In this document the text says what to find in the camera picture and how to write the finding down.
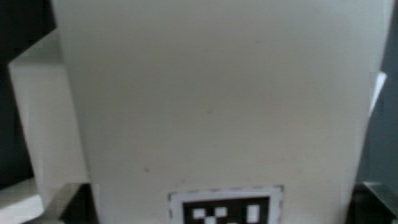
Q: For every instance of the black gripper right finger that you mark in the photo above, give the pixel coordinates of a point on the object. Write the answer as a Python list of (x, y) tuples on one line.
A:
[(373, 204)]

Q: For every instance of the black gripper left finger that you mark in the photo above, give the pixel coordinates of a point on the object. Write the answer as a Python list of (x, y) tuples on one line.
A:
[(71, 205)]

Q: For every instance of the white cabinet body box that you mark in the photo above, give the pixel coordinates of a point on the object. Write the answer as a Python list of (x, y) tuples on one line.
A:
[(46, 133)]

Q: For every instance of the white cabinet top block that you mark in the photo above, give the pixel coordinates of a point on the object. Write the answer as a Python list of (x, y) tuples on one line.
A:
[(108, 17)]

